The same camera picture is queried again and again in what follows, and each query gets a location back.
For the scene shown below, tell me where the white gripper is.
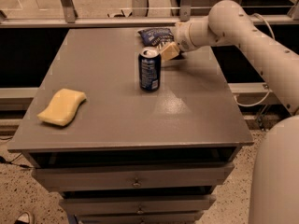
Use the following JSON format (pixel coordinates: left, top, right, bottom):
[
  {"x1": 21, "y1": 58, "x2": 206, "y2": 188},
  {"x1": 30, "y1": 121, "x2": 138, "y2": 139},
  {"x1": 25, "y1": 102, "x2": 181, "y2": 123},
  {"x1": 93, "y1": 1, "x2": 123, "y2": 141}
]
[{"x1": 158, "y1": 21, "x2": 197, "y2": 61}]

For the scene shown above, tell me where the blue chip bag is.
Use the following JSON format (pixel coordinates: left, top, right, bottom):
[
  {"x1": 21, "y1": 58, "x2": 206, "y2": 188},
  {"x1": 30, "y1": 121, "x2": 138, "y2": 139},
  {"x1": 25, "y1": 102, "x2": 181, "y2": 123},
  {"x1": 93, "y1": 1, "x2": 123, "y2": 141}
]
[{"x1": 138, "y1": 28, "x2": 174, "y2": 47}]

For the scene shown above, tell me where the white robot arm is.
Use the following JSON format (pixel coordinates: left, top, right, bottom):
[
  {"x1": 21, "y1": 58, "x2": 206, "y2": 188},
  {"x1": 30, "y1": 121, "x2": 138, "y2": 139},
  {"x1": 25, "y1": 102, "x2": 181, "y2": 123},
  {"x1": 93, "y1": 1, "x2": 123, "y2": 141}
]
[{"x1": 174, "y1": 0, "x2": 299, "y2": 224}]

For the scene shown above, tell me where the yellow sponge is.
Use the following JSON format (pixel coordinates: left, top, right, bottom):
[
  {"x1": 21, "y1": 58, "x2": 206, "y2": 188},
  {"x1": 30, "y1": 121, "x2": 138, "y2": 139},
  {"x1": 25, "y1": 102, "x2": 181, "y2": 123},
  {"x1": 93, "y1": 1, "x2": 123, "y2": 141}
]
[{"x1": 37, "y1": 89, "x2": 87, "y2": 127}]

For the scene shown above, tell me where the blue soda can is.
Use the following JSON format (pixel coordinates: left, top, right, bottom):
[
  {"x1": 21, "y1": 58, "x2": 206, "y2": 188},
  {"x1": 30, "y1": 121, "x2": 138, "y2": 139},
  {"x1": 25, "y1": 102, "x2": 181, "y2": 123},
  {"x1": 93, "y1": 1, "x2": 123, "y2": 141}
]
[{"x1": 138, "y1": 47, "x2": 162, "y2": 91}]

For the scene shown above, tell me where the grey drawer cabinet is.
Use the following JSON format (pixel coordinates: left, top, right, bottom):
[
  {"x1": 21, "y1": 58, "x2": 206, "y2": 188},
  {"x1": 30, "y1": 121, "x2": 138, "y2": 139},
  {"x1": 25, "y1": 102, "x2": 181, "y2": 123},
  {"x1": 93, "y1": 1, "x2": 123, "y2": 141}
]
[{"x1": 7, "y1": 26, "x2": 255, "y2": 224}]

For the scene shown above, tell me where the top cabinet drawer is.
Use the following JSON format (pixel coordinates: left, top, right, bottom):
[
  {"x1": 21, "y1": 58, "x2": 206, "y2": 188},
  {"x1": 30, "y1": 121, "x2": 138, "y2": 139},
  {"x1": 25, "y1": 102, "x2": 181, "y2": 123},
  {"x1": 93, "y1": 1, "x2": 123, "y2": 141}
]
[{"x1": 33, "y1": 162, "x2": 235, "y2": 192}]

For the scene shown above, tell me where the cabinet drawer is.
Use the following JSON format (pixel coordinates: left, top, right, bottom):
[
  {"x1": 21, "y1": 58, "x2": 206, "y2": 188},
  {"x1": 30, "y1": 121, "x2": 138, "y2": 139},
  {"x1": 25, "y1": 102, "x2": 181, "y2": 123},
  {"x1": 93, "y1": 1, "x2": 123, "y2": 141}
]
[
  {"x1": 78, "y1": 211, "x2": 203, "y2": 224},
  {"x1": 60, "y1": 195, "x2": 216, "y2": 215},
  {"x1": 33, "y1": 162, "x2": 235, "y2": 192}
]

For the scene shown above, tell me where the middle cabinet drawer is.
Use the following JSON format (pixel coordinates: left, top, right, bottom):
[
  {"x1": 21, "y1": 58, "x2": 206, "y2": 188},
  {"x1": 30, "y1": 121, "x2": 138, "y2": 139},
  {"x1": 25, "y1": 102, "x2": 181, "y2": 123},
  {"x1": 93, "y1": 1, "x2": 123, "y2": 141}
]
[{"x1": 60, "y1": 195, "x2": 216, "y2": 215}]

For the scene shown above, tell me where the bottom cabinet drawer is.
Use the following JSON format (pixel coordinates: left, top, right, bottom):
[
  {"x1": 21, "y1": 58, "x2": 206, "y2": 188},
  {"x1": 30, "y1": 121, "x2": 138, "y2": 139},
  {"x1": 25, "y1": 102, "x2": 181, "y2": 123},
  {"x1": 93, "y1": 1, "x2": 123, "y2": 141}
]
[{"x1": 78, "y1": 211, "x2": 203, "y2": 224}]

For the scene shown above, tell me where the white shoe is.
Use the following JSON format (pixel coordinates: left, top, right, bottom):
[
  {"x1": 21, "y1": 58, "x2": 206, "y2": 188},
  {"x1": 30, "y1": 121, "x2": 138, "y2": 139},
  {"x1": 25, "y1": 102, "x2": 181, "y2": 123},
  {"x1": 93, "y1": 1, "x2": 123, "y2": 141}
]
[{"x1": 13, "y1": 211, "x2": 35, "y2": 224}]

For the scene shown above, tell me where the metal railing frame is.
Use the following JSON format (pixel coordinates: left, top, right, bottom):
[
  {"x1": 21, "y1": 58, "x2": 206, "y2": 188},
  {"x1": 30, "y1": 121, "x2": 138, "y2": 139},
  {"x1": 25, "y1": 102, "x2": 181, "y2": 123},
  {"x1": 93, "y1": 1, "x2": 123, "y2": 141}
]
[{"x1": 0, "y1": 0, "x2": 298, "y2": 28}]

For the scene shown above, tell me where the black floor cable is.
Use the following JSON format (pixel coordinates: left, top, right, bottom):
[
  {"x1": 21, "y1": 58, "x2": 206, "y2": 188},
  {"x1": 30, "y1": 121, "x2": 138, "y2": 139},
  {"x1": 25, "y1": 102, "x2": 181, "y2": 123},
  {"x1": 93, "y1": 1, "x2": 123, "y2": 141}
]
[{"x1": 0, "y1": 135, "x2": 34, "y2": 170}]

